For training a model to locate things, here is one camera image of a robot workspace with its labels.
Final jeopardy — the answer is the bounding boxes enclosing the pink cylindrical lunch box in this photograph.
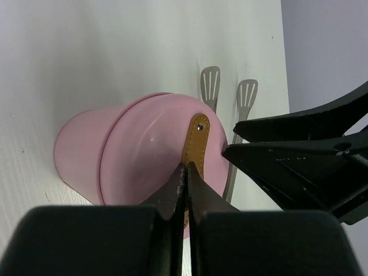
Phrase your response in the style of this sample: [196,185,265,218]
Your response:
[53,93,165,205]

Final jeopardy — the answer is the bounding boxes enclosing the steel food tongs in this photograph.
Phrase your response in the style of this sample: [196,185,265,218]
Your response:
[200,66,258,203]

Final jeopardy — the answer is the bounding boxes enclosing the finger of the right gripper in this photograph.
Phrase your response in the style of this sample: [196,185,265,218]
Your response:
[223,135,367,225]
[235,83,367,143]

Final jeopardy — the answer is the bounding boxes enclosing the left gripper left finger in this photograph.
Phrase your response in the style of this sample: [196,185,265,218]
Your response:
[5,164,186,275]

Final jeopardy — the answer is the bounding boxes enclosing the pink lid with brown strap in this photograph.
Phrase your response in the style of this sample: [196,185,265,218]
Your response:
[99,92,231,239]

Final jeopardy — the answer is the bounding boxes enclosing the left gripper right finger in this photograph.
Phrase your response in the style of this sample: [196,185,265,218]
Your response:
[187,163,362,275]

